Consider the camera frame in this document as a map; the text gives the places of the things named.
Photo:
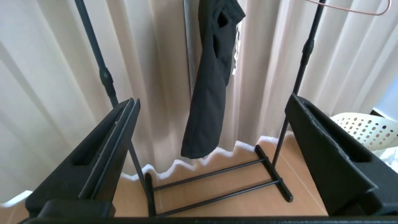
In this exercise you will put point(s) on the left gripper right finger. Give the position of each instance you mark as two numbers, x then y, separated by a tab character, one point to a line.
342	189

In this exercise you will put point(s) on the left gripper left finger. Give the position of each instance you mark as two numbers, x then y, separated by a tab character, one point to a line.
59	193

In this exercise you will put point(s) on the black garment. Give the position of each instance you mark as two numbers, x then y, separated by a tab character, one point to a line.
208	93

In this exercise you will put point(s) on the white laundry basket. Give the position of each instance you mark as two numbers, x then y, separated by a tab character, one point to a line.
367	130

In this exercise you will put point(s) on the black clothes rack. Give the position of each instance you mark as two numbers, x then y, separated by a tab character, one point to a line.
105	77

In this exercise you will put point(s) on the pink clothes hanger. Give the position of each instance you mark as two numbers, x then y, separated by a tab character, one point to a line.
342	9

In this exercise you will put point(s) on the white garment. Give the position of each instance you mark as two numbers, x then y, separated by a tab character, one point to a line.
390	158

